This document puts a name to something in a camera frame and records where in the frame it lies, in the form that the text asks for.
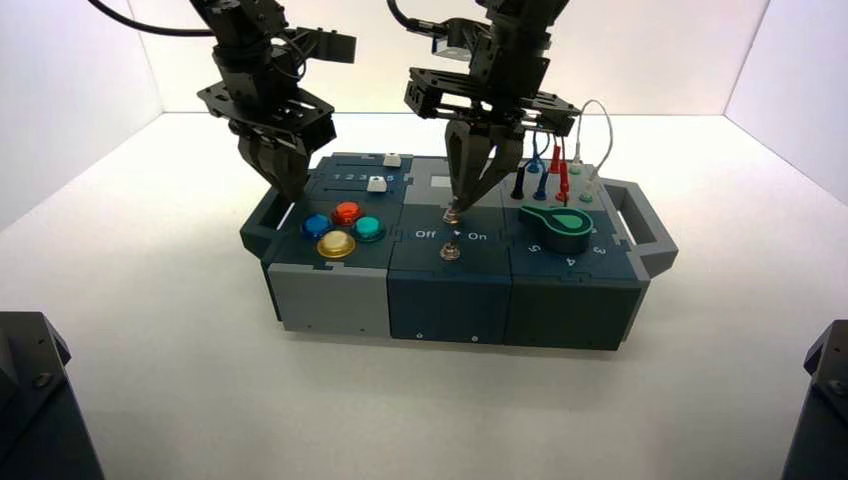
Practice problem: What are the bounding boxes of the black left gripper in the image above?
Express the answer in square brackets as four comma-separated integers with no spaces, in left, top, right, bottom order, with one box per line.
[197,79,337,204]

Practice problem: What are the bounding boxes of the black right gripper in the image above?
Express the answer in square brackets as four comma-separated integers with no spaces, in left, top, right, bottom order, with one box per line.
[404,66,583,213]

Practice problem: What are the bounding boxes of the teal grey control box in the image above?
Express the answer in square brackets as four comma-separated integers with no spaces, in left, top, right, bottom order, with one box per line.
[239,153,680,352]

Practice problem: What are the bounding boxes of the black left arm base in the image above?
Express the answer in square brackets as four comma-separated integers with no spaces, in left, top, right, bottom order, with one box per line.
[0,312,107,480]

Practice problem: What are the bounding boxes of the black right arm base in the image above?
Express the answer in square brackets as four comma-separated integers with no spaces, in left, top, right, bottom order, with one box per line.
[781,319,848,480]

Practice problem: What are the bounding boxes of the blue push button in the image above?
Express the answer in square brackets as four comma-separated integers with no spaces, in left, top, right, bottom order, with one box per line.
[301,213,335,242]

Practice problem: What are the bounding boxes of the red push button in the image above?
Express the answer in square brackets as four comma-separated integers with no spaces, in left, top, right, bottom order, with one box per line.
[331,201,364,228]

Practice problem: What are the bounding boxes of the yellow push button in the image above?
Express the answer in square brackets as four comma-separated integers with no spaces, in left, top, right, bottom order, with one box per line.
[315,230,357,260]

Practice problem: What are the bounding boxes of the green rotary knob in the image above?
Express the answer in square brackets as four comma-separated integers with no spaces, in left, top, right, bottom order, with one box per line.
[517,205,595,256]

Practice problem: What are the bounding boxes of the green push button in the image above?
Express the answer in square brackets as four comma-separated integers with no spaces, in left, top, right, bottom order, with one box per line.
[351,215,387,244]

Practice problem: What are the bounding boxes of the black jumper cable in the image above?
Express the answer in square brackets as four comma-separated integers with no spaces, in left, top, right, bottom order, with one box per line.
[510,157,531,201]

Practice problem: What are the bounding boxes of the blue jumper cable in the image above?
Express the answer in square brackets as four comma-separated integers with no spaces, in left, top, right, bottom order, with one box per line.
[526,131,552,202]

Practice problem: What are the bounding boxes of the red jumper cable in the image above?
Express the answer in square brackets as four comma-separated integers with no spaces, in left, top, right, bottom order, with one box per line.
[548,135,572,203]

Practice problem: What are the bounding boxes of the white jumper cable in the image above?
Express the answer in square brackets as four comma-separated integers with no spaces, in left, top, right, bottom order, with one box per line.
[569,99,615,204]

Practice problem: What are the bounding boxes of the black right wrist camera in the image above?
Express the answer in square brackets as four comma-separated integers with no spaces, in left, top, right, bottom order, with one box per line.
[423,19,493,60]

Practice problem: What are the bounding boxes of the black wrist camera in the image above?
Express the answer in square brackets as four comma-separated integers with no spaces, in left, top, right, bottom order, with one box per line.
[423,19,493,60]
[284,26,358,66]

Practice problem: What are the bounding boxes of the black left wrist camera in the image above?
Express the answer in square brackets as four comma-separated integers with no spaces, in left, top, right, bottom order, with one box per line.
[284,26,358,66]

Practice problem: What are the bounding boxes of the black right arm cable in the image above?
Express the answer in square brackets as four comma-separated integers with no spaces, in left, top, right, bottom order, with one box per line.
[386,0,432,33]

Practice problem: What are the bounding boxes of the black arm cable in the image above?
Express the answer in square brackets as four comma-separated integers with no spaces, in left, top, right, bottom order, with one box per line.
[386,0,432,33]
[86,0,217,38]

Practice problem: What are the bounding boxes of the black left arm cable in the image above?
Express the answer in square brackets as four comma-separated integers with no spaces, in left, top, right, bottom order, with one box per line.
[86,0,217,38]

